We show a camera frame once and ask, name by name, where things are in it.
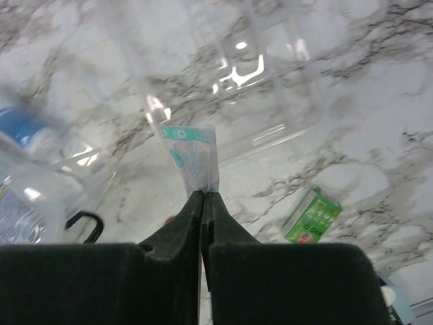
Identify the clear teal pad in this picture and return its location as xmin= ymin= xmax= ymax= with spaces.
xmin=160 ymin=125 xmax=219 ymax=196

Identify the clear medicine kit box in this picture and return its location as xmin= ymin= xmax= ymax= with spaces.
xmin=1 ymin=1 xmax=327 ymax=244

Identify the small green box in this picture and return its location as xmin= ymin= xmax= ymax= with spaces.
xmin=281 ymin=187 xmax=343 ymax=244

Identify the blue white gauze packet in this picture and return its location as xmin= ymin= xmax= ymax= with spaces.
xmin=1 ymin=182 xmax=49 ymax=245

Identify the blue white tube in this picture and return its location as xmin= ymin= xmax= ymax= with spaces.
xmin=1 ymin=107 xmax=60 ymax=160

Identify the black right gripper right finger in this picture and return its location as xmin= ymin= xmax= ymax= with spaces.
xmin=202 ymin=193 xmax=390 ymax=324

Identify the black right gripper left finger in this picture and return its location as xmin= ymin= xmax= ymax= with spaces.
xmin=1 ymin=192 xmax=203 ymax=324

